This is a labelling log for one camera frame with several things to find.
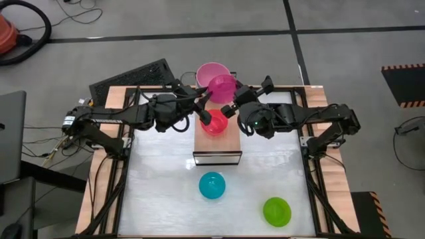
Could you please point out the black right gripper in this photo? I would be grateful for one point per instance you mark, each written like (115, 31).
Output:
(249, 96)

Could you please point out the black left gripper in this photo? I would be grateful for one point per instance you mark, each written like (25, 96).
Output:
(187, 99)

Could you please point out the small magenta bowl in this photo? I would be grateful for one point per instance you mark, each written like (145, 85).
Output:
(222, 89)

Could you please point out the large pink bowl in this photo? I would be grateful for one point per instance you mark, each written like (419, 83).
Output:
(209, 71)

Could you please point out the small cyan bowl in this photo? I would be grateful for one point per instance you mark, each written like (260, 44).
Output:
(212, 185)

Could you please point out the small green bowl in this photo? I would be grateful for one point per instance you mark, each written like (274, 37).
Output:
(277, 211)

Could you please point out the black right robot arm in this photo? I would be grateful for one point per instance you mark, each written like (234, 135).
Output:
(315, 114)

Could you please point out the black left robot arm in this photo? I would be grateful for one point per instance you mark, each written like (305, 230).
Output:
(99, 121)

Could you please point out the small orange bowl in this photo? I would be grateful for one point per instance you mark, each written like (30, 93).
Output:
(217, 124)

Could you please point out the black perforated panel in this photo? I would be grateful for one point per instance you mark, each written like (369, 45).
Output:
(133, 78)

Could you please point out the black hazard-striped floor mat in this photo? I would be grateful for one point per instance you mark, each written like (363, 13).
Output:
(405, 84)
(363, 212)

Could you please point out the grey floor device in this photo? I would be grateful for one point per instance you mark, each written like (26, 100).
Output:
(410, 127)

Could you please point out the grey laptop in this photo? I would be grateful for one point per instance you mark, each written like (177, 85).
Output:
(11, 139)

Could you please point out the orange vacuum cleaner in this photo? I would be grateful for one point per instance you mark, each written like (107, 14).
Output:
(6, 34)

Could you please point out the black computer mouse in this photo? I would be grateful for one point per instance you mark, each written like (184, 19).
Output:
(10, 232)

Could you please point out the wooden shelf with black frame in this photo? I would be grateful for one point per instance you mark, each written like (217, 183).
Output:
(217, 144)

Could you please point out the black aluminium table frame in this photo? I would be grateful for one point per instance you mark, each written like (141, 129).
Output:
(149, 89)

